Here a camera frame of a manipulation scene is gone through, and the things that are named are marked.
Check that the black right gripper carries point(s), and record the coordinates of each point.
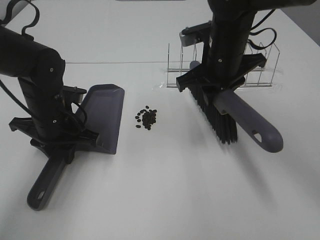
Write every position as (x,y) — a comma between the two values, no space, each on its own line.
(223,66)

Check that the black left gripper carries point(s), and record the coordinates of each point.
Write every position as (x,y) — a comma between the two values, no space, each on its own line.
(56,122)

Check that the grey hand brush black bristles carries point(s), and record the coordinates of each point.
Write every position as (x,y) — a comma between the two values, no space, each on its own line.
(224,110)

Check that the grey plastic dustpan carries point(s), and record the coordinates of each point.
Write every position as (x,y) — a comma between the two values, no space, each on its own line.
(103,104)

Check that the pile of coffee beans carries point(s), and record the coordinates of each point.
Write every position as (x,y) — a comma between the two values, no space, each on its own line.
(146,118)

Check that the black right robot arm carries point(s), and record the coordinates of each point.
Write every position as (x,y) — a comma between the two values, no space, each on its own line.
(233,19)

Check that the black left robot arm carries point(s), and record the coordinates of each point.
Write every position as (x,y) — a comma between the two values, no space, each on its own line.
(30,62)

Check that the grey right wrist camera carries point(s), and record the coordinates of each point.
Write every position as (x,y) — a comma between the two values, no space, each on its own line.
(195,34)

